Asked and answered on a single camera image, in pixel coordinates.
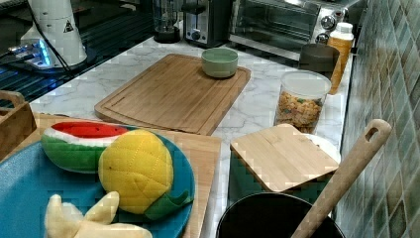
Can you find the black utensil pot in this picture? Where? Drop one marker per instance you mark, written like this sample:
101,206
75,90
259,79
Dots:
263,215

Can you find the silver toaster oven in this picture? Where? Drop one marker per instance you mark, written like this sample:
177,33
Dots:
283,27

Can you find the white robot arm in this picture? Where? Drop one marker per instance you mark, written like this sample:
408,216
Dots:
53,41

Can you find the wooden spoon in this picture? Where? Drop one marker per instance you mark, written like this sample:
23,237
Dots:
365,147

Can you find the blue round plate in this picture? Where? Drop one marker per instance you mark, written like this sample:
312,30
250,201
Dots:
92,180

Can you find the green ceramic bowl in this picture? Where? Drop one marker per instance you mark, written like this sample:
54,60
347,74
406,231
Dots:
219,62

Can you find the orange juice bottle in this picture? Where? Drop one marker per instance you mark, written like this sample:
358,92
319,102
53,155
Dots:
340,39

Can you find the plush peeled banana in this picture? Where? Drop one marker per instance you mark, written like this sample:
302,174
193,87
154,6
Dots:
64,220

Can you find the dark grey cup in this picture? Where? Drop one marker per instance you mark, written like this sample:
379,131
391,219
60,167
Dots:
318,58

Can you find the glass blender jar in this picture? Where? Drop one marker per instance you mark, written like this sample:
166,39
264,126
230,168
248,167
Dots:
166,26

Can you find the plush yellow corn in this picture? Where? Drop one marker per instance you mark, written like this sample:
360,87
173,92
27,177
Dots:
152,175

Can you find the teal box with bamboo lid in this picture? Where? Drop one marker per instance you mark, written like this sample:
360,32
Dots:
281,159

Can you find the clear cereal container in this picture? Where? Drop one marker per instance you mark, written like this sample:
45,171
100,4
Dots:
301,99

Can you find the large bamboo cutting board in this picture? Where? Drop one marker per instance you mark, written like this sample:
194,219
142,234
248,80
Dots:
174,94

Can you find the plush watermelon slice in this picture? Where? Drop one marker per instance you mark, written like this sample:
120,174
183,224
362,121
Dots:
76,146

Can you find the black two-slot toaster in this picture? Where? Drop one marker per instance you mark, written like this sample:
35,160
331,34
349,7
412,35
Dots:
206,22

